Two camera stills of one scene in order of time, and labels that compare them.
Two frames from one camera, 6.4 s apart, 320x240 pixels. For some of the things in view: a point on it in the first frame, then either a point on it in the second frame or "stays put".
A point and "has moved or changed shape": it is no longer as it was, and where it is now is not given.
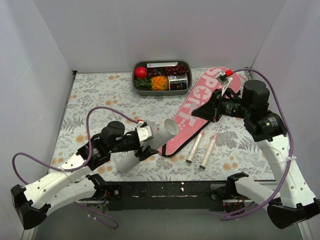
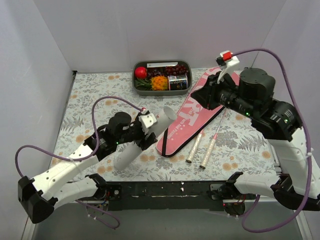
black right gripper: x=216 y=107 to x=208 y=92
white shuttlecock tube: x=161 y=133 has moved or changed shape
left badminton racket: x=195 y=147 stays put
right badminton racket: x=205 y=158 stays put
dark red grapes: x=181 y=69 stays put
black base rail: x=191 y=195 stays put
